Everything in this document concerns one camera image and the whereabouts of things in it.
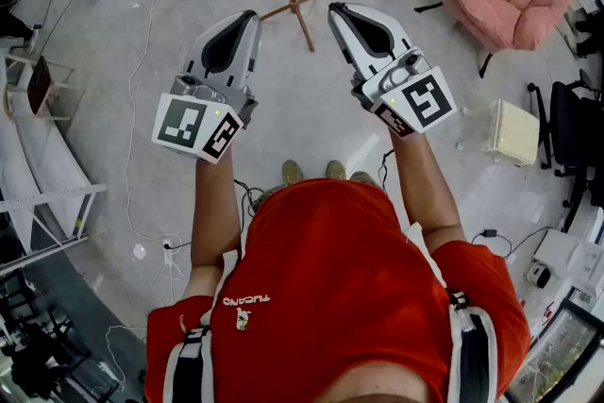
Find black office chair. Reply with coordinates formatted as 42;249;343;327
527;69;596;178
561;96;604;232

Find wooden chair dark red seat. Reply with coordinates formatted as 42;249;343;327
4;54;76;122

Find person's shoulder strap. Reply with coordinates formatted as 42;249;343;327
162;249;243;403
400;221;499;403

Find white cardboard box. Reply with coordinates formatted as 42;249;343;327
532;228;582;271

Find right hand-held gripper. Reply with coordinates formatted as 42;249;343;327
327;2;459;140

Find person's olive trousers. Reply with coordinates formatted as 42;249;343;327
252;171;384;211

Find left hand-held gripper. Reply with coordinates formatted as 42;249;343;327
151;8;263;165

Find person's red shirt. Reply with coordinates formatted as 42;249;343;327
143;177;532;403

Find person's left forearm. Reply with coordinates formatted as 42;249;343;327
190;145;243;270

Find white metal shelf frame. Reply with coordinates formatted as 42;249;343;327
0;51;109;275

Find thin black cable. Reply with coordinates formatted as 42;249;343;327
378;148;395;193
233;178;266;232

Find person's right forearm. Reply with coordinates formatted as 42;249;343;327
387;126;467;251

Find long white cable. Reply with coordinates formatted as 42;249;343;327
123;0;190;246

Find person's left olive shoe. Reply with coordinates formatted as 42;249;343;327
281;159;305;186

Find cream flat box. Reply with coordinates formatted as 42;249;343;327
485;98;542;167

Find person's left shoulder strap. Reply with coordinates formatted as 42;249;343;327
162;249;243;403

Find person's right shoulder strap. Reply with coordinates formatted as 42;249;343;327
400;221;499;403

